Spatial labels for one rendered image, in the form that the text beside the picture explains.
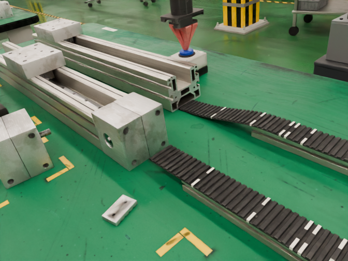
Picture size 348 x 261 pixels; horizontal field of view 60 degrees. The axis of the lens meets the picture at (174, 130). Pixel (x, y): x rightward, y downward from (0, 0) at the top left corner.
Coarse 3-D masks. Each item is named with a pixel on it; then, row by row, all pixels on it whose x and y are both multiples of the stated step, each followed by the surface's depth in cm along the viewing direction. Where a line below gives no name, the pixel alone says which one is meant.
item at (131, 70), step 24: (72, 48) 96; (96, 48) 100; (120, 48) 89; (96, 72) 91; (120, 72) 80; (144, 72) 72; (168, 72) 77; (192, 72) 72; (144, 96) 77; (168, 96) 69; (192, 96) 75
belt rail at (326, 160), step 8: (256, 128) 57; (256, 136) 58; (264, 136) 57; (272, 136) 55; (272, 144) 56; (280, 144) 55; (288, 144) 54; (296, 144) 52; (296, 152) 53; (304, 152) 52; (312, 152) 50; (320, 152) 49; (312, 160) 51; (320, 160) 50; (328, 160) 50; (336, 160) 48; (336, 168) 49; (344, 168) 47
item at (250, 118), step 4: (256, 112) 61; (260, 112) 60; (248, 116) 60; (252, 116) 60; (256, 116) 59; (244, 120) 59; (248, 120) 58; (252, 120) 58; (244, 124) 58; (248, 124) 57
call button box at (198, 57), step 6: (174, 54) 86; (192, 54) 83; (198, 54) 84; (204, 54) 84; (186, 60) 81; (192, 60) 81; (198, 60) 83; (204, 60) 85; (198, 66) 84; (204, 66) 86; (198, 72) 85; (204, 72) 86
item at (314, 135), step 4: (312, 132) 52; (316, 132) 53; (320, 132) 52; (308, 136) 52; (312, 136) 52; (316, 136) 51; (320, 136) 52; (304, 140) 51; (308, 140) 51; (312, 140) 51; (316, 140) 51; (300, 144) 51; (304, 144) 50; (308, 144) 50; (312, 144) 50
